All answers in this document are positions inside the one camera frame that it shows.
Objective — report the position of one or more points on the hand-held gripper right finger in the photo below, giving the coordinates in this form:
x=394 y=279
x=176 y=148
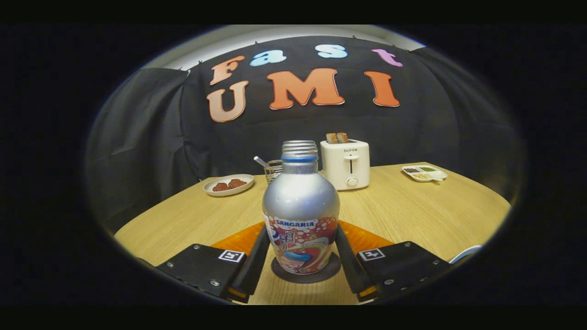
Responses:
x=351 y=270

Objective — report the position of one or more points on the red food piece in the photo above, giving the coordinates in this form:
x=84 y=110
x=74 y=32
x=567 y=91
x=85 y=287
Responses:
x=220 y=187
x=237 y=183

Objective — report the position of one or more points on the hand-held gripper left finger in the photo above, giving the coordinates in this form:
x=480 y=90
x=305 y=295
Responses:
x=254 y=270

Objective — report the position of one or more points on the round white plate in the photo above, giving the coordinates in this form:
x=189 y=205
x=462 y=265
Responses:
x=227 y=192

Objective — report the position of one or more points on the black backdrop cloth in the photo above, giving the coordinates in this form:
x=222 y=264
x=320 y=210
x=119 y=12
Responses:
x=151 y=137

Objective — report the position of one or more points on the silver juice bottle colourful label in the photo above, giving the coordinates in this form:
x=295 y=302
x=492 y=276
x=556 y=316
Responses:
x=300 y=201

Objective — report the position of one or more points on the wooden table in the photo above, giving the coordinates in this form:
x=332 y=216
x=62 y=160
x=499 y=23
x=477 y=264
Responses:
x=412 y=215

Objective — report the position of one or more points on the white toaster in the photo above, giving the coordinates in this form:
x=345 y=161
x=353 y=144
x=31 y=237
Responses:
x=344 y=165

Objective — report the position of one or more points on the white divided dish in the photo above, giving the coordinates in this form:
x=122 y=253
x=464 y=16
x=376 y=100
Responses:
x=424 y=173

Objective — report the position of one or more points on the brown toast slice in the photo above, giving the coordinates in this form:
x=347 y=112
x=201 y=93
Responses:
x=342 y=137
x=331 y=138

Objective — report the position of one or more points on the white cup blue inside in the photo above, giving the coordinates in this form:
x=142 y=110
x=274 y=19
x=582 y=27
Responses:
x=465 y=253

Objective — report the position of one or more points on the dark brown round coaster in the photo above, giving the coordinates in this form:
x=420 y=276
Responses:
x=302 y=278

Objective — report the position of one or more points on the metal utensil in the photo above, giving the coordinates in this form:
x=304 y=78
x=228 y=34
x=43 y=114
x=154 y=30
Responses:
x=261 y=161

